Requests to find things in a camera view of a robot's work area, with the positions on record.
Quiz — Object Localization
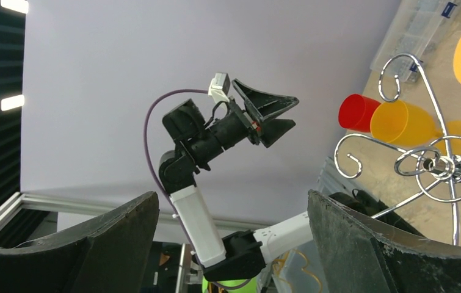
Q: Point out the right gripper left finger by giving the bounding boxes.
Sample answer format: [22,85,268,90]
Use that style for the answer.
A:
[0,192,159,292]

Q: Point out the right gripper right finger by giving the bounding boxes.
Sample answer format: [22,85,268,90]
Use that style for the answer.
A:
[308,190,461,292]

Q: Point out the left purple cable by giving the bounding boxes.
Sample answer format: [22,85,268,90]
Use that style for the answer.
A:
[143,89,255,291]

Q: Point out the clear plastic compartment box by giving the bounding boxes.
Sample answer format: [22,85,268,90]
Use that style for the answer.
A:
[370,0,461,73]

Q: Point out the red wine glass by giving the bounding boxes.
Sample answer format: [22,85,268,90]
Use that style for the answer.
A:
[338,93,381,133]

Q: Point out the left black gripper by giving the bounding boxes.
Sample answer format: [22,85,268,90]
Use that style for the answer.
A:
[227,79,299,148]

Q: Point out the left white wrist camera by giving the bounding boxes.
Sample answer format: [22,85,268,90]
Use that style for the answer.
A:
[208,72,230,104]

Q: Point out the chrome wine glass rack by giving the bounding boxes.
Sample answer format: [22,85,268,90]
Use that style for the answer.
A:
[333,52,461,245]

